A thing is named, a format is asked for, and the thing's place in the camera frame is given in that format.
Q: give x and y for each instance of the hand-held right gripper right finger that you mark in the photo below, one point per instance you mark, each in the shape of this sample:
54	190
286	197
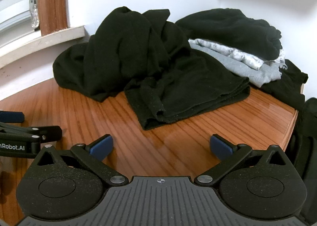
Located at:
220	147

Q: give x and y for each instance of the grey roller shutter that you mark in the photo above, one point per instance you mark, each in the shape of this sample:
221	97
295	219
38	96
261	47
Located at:
14	5

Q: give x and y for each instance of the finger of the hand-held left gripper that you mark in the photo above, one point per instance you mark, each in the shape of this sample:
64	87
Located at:
12	117
37	132

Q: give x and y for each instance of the grey garment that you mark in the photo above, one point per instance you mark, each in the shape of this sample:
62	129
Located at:
237	67

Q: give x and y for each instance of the black thin garment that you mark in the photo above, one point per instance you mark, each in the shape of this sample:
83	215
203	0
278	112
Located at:
284	84

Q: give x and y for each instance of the black padded object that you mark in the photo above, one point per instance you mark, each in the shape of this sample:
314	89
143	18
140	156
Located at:
307	154

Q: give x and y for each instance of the black fleece garment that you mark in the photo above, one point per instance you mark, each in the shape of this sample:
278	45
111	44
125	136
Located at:
235	30

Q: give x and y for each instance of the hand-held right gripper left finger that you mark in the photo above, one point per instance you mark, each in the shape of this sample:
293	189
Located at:
102	146

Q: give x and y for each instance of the white patterned garment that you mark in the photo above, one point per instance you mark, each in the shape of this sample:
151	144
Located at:
223	51

